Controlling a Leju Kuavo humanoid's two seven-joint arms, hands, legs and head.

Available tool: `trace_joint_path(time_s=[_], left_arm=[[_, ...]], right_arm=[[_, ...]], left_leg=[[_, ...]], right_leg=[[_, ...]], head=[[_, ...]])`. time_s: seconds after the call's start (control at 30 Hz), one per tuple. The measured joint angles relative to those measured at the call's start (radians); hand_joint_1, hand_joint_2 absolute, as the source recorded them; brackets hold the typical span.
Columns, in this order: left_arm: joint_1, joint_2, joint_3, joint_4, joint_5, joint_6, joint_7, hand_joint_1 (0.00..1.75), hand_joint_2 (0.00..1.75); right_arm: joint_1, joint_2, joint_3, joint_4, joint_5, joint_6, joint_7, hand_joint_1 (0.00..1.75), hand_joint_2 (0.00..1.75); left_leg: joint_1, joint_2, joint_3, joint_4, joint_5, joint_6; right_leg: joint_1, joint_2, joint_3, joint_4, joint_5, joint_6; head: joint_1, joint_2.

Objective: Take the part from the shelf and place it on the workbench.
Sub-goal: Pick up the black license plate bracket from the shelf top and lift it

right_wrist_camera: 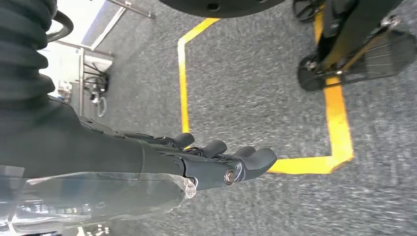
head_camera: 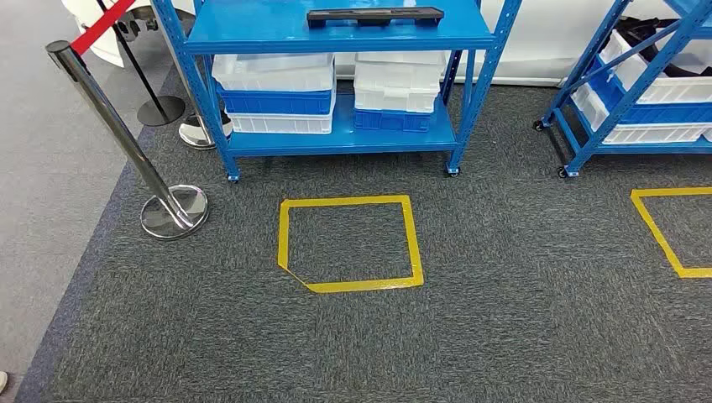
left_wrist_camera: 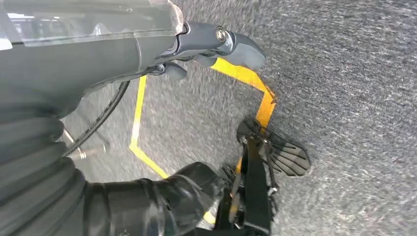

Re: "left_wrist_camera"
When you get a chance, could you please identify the thin black camera cable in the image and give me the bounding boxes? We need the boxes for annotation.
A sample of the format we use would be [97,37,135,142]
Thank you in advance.
[61,81,131,158]

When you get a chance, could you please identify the black left robot leg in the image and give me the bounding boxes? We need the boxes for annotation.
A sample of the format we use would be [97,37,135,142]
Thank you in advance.
[192,140,278,236]

